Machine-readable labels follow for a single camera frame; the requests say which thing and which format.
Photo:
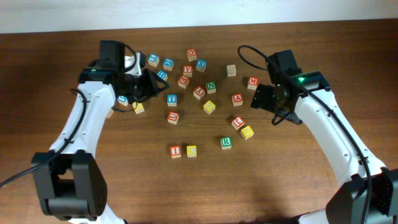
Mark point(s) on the red U block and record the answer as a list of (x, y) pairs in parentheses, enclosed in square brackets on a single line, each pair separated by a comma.
[(173, 117)]

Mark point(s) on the red I block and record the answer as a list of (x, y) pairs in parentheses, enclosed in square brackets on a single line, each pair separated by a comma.
[(175, 152)]

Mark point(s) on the yellow block lower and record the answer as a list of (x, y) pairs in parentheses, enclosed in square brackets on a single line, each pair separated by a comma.
[(138, 107)]

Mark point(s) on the yellow S block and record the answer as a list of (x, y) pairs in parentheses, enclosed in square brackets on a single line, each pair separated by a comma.
[(247, 132)]

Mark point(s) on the blue T block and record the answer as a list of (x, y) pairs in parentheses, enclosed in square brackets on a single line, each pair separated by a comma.
[(172, 100)]

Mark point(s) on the red A block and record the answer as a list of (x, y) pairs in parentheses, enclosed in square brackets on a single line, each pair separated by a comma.
[(237, 99)]

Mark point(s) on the red Y tilted block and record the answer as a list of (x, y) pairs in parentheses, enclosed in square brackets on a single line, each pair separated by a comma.
[(199, 92)]

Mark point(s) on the blue D block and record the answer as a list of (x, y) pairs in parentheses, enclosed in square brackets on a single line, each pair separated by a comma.
[(168, 64)]

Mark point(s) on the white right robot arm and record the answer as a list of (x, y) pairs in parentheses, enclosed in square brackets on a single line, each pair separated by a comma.
[(367, 188)]

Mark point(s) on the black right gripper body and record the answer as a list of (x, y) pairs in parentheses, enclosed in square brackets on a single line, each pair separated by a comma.
[(267, 98)]

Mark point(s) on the yellow C block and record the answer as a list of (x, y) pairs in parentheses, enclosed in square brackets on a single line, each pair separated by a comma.
[(191, 151)]

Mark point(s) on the yellow 8 block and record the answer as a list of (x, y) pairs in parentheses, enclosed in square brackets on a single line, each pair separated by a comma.
[(209, 107)]

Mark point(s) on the red 3 block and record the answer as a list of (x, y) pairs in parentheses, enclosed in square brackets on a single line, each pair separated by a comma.
[(237, 123)]

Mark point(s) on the blue 5 block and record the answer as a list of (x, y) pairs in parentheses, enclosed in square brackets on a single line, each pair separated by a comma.
[(123, 100)]

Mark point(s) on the green R block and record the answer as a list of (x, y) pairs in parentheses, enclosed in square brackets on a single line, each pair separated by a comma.
[(226, 143)]

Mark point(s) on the green N block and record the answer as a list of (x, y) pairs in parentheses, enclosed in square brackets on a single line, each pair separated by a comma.
[(211, 87)]

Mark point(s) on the red C block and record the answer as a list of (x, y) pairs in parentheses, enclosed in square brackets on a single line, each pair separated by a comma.
[(191, 55)]

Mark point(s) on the blue X block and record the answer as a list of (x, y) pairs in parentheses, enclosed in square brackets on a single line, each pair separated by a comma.
[(201, 65)]

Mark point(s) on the blue H block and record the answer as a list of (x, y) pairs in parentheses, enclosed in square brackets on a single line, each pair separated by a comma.
[(163, 75)]

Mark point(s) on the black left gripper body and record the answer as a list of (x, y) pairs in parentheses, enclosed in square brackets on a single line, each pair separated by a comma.
[(139, 87)]

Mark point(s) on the plain wooden block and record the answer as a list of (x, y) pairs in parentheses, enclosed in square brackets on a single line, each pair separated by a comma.
[(231, 70)]

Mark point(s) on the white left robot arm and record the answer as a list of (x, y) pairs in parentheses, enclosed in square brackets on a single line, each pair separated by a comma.
[(68, 181)]

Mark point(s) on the red E block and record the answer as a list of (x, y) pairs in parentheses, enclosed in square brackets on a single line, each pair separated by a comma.
[(183, 82)]

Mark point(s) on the green B block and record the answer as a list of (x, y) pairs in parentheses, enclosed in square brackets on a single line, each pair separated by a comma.
[(110, 112)]

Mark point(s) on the red M block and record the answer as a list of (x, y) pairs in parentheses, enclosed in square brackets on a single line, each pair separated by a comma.
[(253, 83)]

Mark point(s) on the red Y upright block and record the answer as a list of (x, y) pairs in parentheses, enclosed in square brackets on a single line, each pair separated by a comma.
[(187, 70)]

